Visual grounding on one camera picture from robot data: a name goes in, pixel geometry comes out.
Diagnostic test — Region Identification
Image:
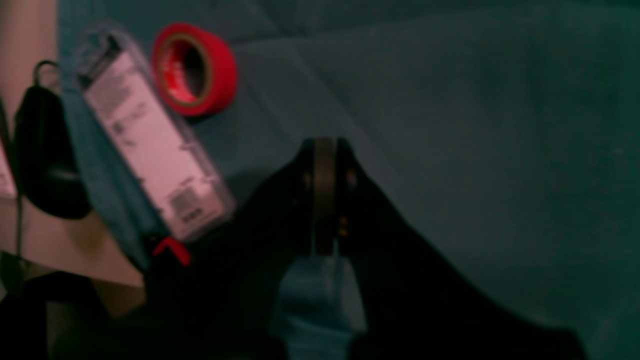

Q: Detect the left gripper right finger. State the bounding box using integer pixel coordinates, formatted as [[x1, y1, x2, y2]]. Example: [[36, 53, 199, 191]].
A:
[[334, 137, 587, 360]]

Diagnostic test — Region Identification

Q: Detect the red tape roll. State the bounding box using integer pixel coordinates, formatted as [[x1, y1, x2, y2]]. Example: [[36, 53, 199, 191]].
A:
[[151, 22, 238, 117]]

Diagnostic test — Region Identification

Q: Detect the light blue table cloth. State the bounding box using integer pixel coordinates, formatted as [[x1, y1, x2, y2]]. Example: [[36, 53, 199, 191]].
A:
[[57, 0, 640, 360]]

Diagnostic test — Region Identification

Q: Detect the white blister pack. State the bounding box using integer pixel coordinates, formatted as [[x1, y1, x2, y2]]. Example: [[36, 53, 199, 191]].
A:
[[75, 23, 236, 243]]

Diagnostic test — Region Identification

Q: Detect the black computer mouse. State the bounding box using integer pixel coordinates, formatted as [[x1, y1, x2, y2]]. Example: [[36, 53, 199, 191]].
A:
[[13, 85, 93, 220]]

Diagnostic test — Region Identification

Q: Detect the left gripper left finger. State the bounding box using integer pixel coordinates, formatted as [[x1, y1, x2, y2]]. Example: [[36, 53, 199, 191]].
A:
[[52, 139, 325, 360]]

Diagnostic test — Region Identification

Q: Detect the orange black clamp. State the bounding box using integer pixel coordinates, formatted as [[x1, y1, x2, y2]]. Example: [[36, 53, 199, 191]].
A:
[[151, 235, 193, 267]]

